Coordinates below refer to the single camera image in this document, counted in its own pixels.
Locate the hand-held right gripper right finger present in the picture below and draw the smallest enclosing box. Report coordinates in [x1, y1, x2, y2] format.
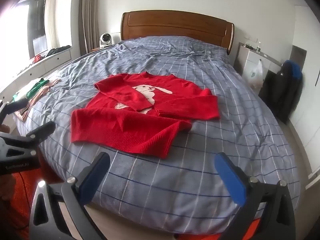
[214, 152, 297, 240]

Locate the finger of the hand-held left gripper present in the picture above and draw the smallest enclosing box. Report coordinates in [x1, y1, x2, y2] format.
[0, 121, 56, 160]
[0, 98, 28, 125]

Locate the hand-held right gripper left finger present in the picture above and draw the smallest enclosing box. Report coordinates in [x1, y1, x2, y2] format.
[30, 151, 111, 240]

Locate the red sweater with white print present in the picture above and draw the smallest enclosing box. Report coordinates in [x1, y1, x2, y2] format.
[71, 71, 220, 160]

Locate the dark clothes pile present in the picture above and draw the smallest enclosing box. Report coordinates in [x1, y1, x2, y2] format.
[46, 45, 72, 56]

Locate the orange cloth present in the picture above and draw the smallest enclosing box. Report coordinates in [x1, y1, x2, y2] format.
[0, 159, 265, 240]

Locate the white garment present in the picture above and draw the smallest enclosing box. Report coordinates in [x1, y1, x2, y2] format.
[12, 79, 40, 103]

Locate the pink garment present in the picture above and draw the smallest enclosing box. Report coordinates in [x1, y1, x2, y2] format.
[15, 79, 62, 123]

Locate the green garment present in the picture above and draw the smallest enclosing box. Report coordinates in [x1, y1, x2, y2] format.
[25, 79, 49, 99]

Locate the bed with grey plaid sheet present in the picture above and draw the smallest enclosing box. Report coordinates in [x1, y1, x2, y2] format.
[14, 36, 302, 233]

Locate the white window bench cabinet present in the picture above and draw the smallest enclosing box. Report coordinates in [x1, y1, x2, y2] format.
[0, 45, 73, 100]

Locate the window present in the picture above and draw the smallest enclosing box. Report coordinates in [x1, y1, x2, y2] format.
[0, 0, 48, 60]

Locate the black and blue backpack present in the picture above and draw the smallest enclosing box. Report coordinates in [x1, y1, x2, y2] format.
[258, 60, 303, 123]

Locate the white plastic bag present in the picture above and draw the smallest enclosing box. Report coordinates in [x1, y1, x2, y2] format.
[244, 59, 264, 88]

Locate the beige curtain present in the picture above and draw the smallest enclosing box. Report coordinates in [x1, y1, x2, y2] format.
[79, 0, 100, 55]

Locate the white nightstand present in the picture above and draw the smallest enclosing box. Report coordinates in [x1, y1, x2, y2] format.
[236, 42, 284, 80]

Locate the wooden headboard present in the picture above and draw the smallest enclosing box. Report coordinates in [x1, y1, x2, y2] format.
[121, 10, 235, 55]

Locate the white camera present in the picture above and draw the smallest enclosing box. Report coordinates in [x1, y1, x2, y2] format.
[99, 32, 113, 48]

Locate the grey wall panel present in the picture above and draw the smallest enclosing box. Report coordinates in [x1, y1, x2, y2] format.
[291, 44, 307, 63]

